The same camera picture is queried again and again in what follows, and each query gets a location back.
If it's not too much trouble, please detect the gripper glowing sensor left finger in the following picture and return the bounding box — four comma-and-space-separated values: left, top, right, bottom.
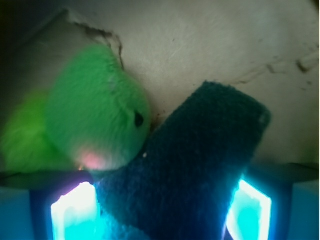
0, 171, 100, 240

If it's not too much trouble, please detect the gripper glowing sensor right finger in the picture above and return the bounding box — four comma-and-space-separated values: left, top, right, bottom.
224, 163, 320, 240

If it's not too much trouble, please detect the green and yellow sponge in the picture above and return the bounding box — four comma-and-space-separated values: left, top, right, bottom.
96, 81, 272, 240

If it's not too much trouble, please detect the green plush toy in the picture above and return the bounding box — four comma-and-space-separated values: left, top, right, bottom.
0, 44, 152, 174

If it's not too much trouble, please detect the brown paper bag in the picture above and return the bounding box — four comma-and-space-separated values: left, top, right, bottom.
0, 0, 320, 165

